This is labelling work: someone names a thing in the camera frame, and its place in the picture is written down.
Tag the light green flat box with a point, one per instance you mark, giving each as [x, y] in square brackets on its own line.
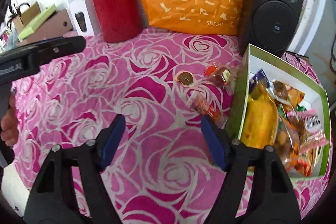
[36, 22]

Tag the pink rose tablecloth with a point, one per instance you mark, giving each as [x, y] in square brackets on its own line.
[162, 172]

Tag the black speaker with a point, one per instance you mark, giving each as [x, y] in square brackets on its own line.
[268, 24]

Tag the yellow snack packet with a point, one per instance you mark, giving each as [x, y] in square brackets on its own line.
[261, 118]

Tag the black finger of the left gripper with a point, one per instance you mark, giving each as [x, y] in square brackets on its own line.
[55, 48]

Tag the round brown candy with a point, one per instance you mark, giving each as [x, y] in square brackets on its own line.
[186, 78]

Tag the chocolate treat clear wrap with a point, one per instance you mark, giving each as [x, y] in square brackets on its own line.
[220, 74]

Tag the cardboard box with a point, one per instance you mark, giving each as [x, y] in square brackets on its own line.
[55, 26]

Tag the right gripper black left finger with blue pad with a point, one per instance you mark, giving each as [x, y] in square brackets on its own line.
[69, 187]

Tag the pink label snack packet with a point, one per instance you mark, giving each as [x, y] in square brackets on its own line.
[309, 128]

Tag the white box with cup picture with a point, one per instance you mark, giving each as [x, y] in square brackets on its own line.
[84, 17]

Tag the brown paper bag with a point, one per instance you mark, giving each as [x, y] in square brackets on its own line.
[24, 14]

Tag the person's left hand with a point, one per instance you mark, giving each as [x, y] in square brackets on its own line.
[9, 124]

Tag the orange chips packet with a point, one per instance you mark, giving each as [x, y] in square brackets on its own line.
[288, 96]

